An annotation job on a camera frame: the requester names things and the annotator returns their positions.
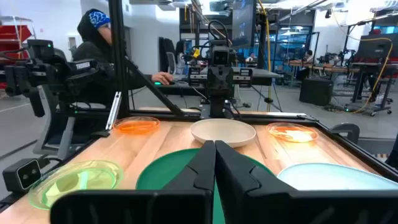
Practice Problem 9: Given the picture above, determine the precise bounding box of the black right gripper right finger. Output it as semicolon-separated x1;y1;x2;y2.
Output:
215;139;398;224

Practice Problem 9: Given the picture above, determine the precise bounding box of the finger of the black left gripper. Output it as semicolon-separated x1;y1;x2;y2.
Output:
206;67;221;98
220;67;235;98

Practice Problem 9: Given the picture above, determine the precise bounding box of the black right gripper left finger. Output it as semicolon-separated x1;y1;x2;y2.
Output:
49;139;217;224

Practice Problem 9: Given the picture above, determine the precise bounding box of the dark green plastic plate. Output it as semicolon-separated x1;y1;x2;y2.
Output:
136;147;274;224

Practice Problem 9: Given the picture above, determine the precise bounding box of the white plastic plate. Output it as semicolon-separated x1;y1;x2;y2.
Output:
190;118;257;149

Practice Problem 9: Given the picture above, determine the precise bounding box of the clear orange plastic plate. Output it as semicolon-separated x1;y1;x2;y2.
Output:
113;116;161;136
266;121;320;144

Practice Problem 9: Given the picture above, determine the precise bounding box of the grey desk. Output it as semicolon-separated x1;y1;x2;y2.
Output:
152;67;282;95

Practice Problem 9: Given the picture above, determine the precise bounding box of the grey office chair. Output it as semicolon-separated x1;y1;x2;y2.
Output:
165;51;178;75

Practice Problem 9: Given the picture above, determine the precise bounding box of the black monitor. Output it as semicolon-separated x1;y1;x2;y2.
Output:
231;0;257;49

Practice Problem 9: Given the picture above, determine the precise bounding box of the person's hand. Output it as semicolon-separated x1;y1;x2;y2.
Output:
151;72;174;85

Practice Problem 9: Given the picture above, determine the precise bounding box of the light blue plastic plate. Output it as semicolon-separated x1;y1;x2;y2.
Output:
276;162;398;191

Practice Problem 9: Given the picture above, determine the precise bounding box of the clear yellow-green plastic plate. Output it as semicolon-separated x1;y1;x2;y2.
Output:
27;159;124;211

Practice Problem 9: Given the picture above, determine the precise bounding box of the black clamp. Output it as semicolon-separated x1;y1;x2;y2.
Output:
329;123;361;144

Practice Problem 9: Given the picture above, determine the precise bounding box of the red shelf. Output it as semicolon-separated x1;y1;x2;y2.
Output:
0;24;34;60

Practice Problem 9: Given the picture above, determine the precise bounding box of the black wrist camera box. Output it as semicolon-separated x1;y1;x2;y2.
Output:
211;45;231;67

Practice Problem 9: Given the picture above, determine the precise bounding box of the yellow hanging cable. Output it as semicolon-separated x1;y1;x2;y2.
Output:
257;0;272;113

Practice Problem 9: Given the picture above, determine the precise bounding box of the black frame post with brace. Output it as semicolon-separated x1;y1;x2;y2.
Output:
108;0;203;121

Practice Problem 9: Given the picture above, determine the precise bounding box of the silver metal bracket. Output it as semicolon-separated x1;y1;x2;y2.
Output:
105;91;123;131

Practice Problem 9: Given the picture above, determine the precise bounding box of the black workstation frame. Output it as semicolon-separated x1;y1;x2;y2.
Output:
351;32;398;116

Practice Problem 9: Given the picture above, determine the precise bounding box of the yellow looping cable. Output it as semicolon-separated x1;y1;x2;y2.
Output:
331;9;394;114

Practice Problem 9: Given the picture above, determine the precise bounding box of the black table-level camera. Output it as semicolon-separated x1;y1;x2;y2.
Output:
2;157;43;193

